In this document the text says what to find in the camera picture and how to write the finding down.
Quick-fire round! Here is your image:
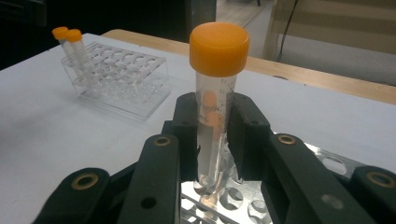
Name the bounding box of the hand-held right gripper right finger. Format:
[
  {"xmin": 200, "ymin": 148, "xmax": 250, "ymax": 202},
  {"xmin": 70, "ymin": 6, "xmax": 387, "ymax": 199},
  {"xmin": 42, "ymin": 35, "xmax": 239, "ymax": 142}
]
[{"xmin": 226, "ymin": 91, "xmax": 276, "ymax": 183}]

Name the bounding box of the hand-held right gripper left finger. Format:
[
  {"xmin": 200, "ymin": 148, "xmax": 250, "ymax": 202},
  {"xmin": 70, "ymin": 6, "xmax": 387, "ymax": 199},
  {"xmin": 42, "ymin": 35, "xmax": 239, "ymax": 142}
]
[{"xmin": 162, "ymin": 91, "xmax": 201, "ymax": 183}]

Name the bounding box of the perforated metal tube rack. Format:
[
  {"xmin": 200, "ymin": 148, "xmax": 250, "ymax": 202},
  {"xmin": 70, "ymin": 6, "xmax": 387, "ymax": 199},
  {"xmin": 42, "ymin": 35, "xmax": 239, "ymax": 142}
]
[{"xmin": 180, "ymin": 142, "xmax": 366, "ymax": 224}]

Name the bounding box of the clear acrylic tube rack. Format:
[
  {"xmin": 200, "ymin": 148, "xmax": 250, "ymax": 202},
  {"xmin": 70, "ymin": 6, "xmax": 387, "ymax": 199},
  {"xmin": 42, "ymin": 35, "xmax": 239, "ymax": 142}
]
[{"xmin": 60, "ymin": 41, "xmax": 172, "ymax": 121}]

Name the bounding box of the orange-capped clear test tube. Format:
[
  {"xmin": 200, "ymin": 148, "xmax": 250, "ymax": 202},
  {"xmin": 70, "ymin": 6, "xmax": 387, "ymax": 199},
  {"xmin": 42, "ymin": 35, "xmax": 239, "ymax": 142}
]
[
  {"xmin": 64, "ymin": 28, "xmax": 95, "ymax": 86},
  {"xmin": 51, "ymin": 26, "xmax": 82, "ymax": 79},
  {"xmin": 189, "ymin": 21, "xmax": 250, "ymax": 203}
]

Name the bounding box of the wooden table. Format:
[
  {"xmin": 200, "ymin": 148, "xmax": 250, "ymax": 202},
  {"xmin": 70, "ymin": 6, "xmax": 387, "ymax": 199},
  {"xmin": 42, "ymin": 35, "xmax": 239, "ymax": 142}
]
[{"xmin": 102, "ymin": 28, "xmax": 396, "ymax": 105}]

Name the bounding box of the beige wooden furniture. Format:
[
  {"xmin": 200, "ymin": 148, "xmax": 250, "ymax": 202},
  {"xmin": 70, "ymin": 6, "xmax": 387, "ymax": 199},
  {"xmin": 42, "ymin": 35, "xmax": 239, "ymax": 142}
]
[{"xmin": 262, "ymin": 0, "xmax": 396, "ymax": 87}]

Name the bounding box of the black hanging cable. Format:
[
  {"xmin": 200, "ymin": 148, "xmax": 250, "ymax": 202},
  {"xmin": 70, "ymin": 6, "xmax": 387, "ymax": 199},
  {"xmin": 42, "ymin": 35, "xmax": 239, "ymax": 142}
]
[{"xmin": 276, "ymin": 0, "xmax": 300, "ymax": 63}]

